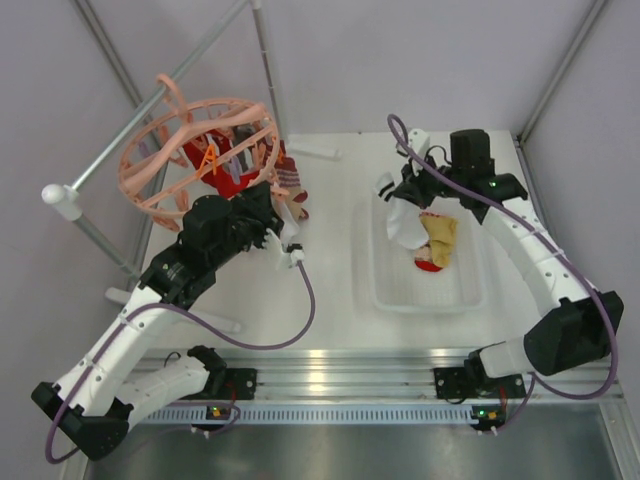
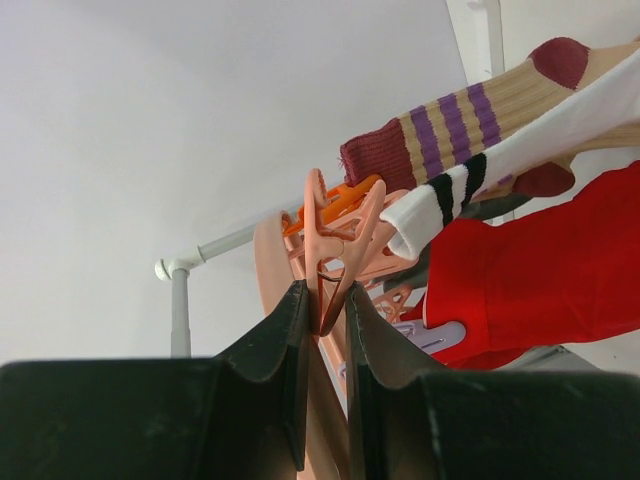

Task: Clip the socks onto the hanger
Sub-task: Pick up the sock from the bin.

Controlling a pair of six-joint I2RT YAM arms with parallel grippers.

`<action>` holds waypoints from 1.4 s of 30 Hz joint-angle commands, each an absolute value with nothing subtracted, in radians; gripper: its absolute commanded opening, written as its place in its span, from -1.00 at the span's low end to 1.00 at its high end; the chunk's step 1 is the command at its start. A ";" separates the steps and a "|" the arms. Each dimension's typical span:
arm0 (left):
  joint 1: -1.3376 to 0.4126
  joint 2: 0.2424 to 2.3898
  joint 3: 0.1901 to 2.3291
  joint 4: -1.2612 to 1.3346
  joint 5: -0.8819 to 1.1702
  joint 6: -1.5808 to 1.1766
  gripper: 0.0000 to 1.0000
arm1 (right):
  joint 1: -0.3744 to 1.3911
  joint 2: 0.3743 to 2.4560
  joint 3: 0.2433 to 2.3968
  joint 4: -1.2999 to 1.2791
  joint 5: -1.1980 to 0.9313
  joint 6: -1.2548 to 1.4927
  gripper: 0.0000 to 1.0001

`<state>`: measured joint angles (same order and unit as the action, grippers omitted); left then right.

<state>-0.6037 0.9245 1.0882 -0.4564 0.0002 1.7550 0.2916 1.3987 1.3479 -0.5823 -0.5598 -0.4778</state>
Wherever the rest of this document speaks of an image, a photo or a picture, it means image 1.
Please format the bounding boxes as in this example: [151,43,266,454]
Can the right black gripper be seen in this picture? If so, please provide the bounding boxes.
[394,151,466,211]

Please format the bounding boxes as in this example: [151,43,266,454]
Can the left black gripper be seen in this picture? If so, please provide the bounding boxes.
[209,180,284,269]

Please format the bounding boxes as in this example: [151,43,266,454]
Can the white sock black stripes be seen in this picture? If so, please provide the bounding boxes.
[278,201,300,245]

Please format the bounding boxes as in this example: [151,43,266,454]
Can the yellow sock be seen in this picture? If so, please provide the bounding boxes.
[420,212,458,268]

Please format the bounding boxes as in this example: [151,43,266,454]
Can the pink round clip hanger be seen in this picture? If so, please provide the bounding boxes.
[118,74,289,232]

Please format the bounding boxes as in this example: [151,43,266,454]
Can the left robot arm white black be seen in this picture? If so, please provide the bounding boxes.
[31,182,283,461]

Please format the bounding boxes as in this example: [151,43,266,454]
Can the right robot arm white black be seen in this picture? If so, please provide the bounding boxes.
[383,115,624,401]

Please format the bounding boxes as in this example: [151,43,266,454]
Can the red sock white cuff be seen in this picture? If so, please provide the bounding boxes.
[182,129,259,199]

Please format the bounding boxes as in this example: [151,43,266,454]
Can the red white patterned sock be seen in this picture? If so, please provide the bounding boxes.
[414,245,443,273]

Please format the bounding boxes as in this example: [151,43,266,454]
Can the orange clothes peg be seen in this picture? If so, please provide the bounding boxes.
[197,143,218,178]

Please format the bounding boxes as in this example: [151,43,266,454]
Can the white perforated plastic basket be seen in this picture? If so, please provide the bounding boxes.
[369,193,486,314]

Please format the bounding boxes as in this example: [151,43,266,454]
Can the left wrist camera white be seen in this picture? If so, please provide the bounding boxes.
[264,229,305,270]

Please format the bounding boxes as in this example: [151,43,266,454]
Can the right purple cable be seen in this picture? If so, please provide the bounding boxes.
[388,114,619,436]

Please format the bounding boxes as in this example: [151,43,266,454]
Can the purple cable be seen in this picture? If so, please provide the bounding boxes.
[44,259,316,465]
[388,114,619,436]

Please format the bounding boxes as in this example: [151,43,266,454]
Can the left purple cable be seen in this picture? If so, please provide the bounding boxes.
[44,259,316,465]

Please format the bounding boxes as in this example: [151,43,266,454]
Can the aluminium mounting rail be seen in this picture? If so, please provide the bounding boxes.
[78,347,624,426]

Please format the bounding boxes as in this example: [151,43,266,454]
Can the metal drying rack frame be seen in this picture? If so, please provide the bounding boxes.
[38,0,346,335]

